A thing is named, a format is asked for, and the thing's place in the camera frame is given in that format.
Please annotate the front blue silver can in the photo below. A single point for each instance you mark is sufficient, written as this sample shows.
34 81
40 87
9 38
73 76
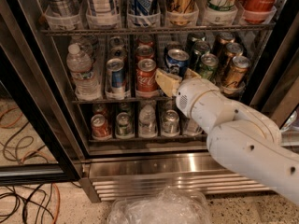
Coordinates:
116 75

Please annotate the front red coca-cola can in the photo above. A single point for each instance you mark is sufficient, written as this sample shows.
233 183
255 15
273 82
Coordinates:
145 75

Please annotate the right glass fridge door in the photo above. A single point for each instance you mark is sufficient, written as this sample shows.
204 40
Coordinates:
274 83

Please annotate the bottom brown drink bottle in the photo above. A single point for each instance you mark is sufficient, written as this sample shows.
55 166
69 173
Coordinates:
191 127

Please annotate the clear water bottle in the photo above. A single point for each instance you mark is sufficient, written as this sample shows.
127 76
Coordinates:
83 74
85 44

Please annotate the top shelf gold can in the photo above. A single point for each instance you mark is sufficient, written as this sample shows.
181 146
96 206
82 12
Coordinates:
180 11

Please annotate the clear plastic bag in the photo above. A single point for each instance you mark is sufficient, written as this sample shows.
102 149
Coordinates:
169 206

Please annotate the bottom front red can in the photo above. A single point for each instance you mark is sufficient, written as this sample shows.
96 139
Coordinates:
100 128

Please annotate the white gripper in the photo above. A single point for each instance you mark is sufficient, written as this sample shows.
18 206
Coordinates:
191 97

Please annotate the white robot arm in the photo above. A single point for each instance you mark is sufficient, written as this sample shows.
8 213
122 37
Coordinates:
239 138

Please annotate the top shelf red coca-cola can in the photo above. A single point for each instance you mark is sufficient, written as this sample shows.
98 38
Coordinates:
256 11

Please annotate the glass fridge door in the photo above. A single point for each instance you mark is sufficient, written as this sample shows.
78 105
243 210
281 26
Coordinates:
38 144
274 83

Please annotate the left glass fridge door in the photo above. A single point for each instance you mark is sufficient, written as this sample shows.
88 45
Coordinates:
38 144

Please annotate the bottom green silver can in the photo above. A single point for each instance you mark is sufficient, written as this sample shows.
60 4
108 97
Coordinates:
124 124

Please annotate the stainless steel fridge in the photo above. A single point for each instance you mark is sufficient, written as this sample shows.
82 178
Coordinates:
132 166

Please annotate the rear clear water bottle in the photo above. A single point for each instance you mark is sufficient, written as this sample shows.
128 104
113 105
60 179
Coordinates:
85 44

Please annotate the front gold can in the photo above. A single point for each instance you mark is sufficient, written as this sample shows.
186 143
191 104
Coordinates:
235 72

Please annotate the front clear water bottle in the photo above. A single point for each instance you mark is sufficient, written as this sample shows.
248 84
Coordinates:
83 74

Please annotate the bottom small water bottle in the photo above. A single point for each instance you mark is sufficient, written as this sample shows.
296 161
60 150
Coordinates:
147 122

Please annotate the front green can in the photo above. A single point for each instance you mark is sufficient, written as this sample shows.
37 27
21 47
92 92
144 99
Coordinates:
207 66

